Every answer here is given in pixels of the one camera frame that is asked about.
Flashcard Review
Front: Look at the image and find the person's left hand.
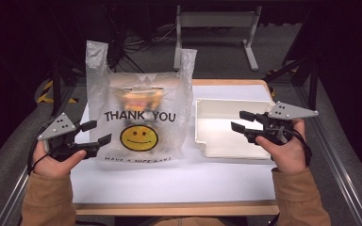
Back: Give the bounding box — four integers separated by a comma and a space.
32, 140, 88, 180

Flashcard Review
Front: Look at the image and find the orange and black snack packet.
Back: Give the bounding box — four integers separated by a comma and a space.
115, 85, 167, 115

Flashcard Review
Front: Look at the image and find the white metal stand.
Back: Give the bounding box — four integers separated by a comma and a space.
173, 4, 263, 72

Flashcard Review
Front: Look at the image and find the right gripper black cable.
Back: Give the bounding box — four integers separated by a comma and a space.
290, 127, 313, 168

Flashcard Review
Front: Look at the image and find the white table mat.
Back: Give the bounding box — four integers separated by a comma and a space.
70, 84, 277, 204

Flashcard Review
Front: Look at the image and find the person's right hand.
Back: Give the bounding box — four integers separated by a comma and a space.
255, 120, 307, 174

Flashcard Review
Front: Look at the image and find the bundle of black floor cables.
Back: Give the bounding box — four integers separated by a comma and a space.
105, 4, 177, 79

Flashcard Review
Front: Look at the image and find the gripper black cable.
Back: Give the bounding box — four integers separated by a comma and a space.
290, 127, 313, 168
26, 123, 50, 175

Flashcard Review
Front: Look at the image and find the person's lap tan clothing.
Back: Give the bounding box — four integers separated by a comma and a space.
152, 216, 228, 226

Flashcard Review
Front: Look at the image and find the white plastic tray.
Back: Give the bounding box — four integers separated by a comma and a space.
194, 97, 276, 160

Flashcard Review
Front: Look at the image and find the yellow and black hazard tape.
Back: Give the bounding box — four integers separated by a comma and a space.
36, 79, 79, 105

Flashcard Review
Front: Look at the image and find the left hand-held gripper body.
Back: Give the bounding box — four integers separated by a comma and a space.
37, 112, 91, 162

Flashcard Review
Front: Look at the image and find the clear plastic smiley-face bag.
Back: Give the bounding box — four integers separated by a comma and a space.
85, 40, 198, 164

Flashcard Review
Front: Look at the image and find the aluminium rail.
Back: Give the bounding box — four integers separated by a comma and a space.
0, 84, 76, 226
295, 83, 362, 226

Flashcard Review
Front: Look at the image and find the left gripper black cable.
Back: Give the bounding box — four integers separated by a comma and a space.
26, 123, 50, 175

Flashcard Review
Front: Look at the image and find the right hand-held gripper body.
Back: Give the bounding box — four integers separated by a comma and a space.
248, 101, 320, 145

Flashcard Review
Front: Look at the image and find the black metal stand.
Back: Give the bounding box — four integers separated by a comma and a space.
263, 56, 321, 116
50, 57, 80, 117

